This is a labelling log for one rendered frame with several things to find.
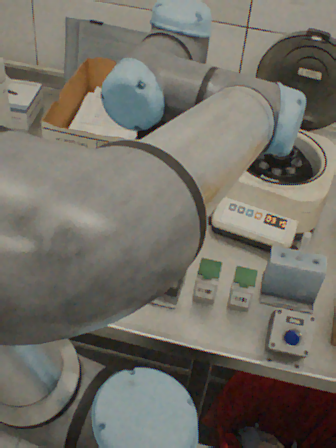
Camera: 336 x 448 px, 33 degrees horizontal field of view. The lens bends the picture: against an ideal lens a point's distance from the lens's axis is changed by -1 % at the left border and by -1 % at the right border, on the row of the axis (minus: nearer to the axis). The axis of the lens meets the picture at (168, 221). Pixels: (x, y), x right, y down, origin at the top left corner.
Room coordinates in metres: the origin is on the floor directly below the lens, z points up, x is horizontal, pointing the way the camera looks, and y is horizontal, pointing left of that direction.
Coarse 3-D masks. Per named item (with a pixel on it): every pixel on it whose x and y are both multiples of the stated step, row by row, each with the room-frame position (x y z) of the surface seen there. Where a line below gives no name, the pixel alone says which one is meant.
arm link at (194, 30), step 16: (160, 0) 0.69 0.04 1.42; (176, 0) 0.69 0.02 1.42; (192, 0) 0.70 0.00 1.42; (160, 16) 0.65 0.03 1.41; (176, 16) 0.65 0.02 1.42; (192, 16) 0.65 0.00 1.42; (208, 16) 0.67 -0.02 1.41; (160, 32) 0.64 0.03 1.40; (176, 32) 0.64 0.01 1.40; (192, 32) 0.64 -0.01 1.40; (208, 32) 0.67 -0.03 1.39; (192, 48) 0.64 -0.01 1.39
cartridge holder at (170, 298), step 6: (180, 282) 0.67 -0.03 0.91; (174, 288) 0.65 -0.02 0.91; (180, 288) 0.67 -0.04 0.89; (162, 294) 0.65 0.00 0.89; (168, 294) 0.65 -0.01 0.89; (174, 294) 0.65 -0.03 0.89; (156, 300) 0.63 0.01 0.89; (162, 300) 0.63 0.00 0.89; (168, 300) 0.64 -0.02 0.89; (174, 300) 0.64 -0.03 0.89; (168, 306) 0.63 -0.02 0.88; (174, 306) 0.63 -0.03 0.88
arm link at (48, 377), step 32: (0, 128) 0.24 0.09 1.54; (0, 352) 0.25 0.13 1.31; (32, 352) 0.27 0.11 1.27; (64, 352) 0.34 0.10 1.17; (0, 384) 0.25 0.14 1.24; (32, 384) 0.27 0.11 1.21; (64, 384) 0.30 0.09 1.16; (0, 416) 0.27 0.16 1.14; (32, 416) 0.27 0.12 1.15; (64, 416) 0.28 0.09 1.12
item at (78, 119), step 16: (80, 64) 1.18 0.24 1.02; (96, 64) 1.22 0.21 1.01; (112, 64) 1.21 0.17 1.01; (80, 80) 1.17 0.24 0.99; (96, 80) 1.22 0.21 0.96; (64, 96) 1.07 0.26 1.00; (80, 96) 1.16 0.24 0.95; (96, 96) 1.18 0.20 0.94; (48, 112) 0.99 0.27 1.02; (64, 112) 1.07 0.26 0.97; (80, 112) 1.11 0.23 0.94; (96, 112) 1.12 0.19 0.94; (48, 128) 0.94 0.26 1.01; (64, 128) 0.94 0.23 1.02; (80, 128) 1.05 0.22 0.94; (96, 128) 1.06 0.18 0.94; (112, 128) 1.06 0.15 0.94; (80, 144) 0.93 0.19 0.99; (96, 144) 0.92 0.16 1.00
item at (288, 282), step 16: (272, 256) 0.69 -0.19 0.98; (288, 256) 0.69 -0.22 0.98; (304, 256) 0.70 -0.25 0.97; (320, 256) 0.70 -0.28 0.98; (272, 272) 0.68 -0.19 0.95; (288, 272) 0.67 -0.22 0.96; (304, 272) 0.67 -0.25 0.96; (320, 272) 0.66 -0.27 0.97; (272, 288) 0.67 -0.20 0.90; (288, 288) 0.67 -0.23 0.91; (304, 288) 0.67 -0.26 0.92; (288, 304) 0.66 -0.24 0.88; (304, 304) 0.66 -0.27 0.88
